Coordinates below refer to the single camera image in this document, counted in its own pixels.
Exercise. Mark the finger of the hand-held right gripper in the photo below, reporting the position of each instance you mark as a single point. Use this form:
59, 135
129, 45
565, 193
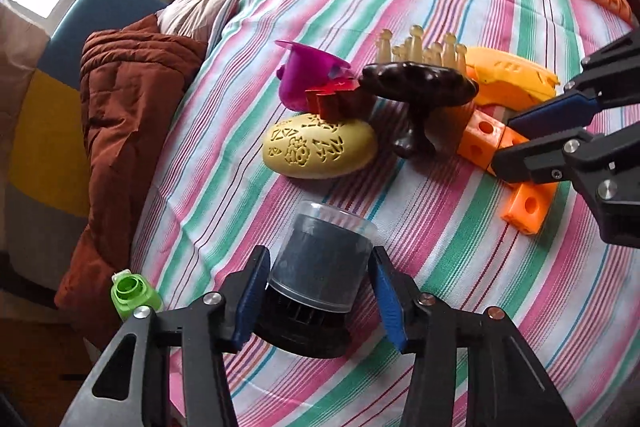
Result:
550, 109
540, 162

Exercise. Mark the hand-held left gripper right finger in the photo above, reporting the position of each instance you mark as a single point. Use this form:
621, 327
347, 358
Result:
387, 302

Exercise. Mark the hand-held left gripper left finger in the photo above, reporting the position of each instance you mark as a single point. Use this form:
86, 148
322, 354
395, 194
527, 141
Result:
250, 297

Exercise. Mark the orange toy gun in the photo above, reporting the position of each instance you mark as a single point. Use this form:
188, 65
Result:
505, 77

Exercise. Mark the orange joined cube blocks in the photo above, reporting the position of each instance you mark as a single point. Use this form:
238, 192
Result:
480, 137

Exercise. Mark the clear disc case black base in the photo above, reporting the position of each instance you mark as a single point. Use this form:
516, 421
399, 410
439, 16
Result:
315, 257

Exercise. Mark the dark brown pedestal dish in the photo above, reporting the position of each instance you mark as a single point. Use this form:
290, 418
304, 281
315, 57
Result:
420, 82

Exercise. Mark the yellow carved egg-shaped shell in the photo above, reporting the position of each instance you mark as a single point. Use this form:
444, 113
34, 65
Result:
325, 147

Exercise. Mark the red plastic cutter shape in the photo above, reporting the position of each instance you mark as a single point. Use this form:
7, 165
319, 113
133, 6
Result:
335, 99

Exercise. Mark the striped blanket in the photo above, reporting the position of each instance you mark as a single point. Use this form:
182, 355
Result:
450, 257

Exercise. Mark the green and white plastic dispenser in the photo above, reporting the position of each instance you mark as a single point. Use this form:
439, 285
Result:
132, 294

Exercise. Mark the set of translucent yellow pegs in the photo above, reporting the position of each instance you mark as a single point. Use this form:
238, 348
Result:
415, 47

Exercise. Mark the purple plastic cup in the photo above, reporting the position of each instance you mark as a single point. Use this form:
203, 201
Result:
300, 77

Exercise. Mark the brown comforter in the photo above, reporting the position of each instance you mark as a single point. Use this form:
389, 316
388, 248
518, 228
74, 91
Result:
120, 107

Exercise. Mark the blue yellow grey headboard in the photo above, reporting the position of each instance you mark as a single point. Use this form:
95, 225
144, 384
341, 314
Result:
45, 132

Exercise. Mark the white pillow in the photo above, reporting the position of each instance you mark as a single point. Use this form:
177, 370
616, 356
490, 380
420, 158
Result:
200, 12

